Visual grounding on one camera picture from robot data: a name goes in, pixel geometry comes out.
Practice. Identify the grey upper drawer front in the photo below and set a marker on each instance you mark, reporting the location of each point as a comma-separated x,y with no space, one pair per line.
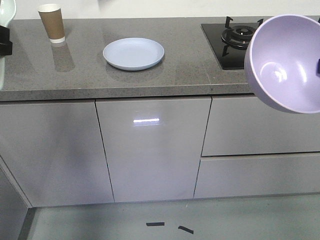
246,126

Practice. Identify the lilac plastic bowl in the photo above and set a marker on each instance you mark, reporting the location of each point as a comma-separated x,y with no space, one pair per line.
280,64

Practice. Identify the pale green plastic spoon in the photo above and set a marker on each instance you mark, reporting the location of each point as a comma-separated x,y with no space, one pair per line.
7,13

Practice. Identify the brown paper cup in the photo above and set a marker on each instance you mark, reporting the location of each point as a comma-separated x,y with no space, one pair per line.
51,17

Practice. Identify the grey lower drawer front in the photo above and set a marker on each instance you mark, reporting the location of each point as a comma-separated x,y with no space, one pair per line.
258,175

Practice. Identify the black floor tape strip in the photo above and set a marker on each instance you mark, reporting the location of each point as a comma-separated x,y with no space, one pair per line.
155,224
188,230

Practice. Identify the black gas stove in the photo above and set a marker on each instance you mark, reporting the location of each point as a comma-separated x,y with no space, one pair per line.
230,40

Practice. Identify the grey cabinet door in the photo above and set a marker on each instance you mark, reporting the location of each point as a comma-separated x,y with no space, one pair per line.
55,152
153,146

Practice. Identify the grey drawer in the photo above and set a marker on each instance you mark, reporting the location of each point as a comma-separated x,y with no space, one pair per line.
246,126
258,175

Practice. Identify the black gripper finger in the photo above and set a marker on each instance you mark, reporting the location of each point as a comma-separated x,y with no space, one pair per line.
6,45
318,67

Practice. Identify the light blue plastic plate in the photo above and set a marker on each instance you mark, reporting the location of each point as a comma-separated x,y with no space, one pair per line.
133,54

